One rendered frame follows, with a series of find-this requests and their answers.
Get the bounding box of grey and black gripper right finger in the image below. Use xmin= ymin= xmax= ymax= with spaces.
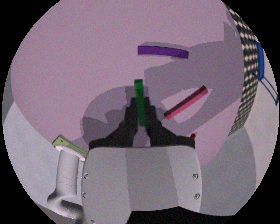
xmin=144 ymin=97 xmax=195 ymax=149

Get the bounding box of pink rod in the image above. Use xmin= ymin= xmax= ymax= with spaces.
xmin=164 ymin=85 xmax=208 ymax=120

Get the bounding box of purple rod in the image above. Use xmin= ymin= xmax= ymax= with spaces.
xmin=138 ymin=46 xmax=189 ymax=59

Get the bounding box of green rod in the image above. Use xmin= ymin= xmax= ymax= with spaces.
xmin=134 ymin=79 xmax=145 ymax=127

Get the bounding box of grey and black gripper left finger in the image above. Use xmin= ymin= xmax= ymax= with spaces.
xmin=89 ymin=97 xmax=138 ymax=150

